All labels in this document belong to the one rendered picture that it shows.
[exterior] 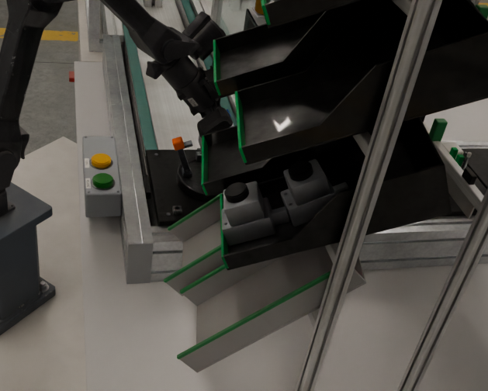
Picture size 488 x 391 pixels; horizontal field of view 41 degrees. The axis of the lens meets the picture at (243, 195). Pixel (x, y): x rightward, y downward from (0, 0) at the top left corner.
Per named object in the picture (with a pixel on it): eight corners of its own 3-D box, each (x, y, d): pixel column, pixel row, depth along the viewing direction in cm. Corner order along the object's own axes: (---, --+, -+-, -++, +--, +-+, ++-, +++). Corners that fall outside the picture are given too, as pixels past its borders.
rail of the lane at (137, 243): (126, 284, 122) (128, 240, 116) (102, 66, 190) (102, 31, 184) (155, 282, 124) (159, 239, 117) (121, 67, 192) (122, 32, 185)
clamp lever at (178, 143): (182, 174, 130) (172, 143, 125) (181, 168, 131) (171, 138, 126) (200, 169, 130) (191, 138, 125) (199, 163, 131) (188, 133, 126)
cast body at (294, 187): (294, 227, 84) (279, 186, 80) (285, 208, 87) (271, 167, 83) (355, 204, 84) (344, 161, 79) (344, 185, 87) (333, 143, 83)
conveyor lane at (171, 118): (156, 264, 128) (159, 225, 122) (123, 67, 192) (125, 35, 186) (294, 257, 135) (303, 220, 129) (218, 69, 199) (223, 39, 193)
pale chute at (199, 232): (181, 296, 105) (163, 281, 102) (184, 242, 115) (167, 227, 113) (330, 209, 95) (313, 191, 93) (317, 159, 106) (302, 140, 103)
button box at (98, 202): (85, 218, 130) (84, 193, 126) (82, 158, 146) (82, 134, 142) (121, 217, 132) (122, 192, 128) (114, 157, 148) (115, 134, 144)
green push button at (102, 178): (92, 192, 128) (92, 184, 127) (91, 180, 131) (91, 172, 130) (113, 192, 129) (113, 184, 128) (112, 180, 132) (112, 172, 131)
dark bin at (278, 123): (244, 166, 72) (224, 110, 68) (240, 107, 83) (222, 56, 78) (502, 95, 68) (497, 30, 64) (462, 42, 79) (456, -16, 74)
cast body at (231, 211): (228, 247, 85) (211, 206, 80) (227, 225, 88) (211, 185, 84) (291, 230, 83) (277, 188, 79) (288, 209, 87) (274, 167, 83)
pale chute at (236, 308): (196, 373, 93) (176, 358, 91) (198, 305, 104) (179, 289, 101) (367, 283, 84) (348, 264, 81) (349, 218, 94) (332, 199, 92)
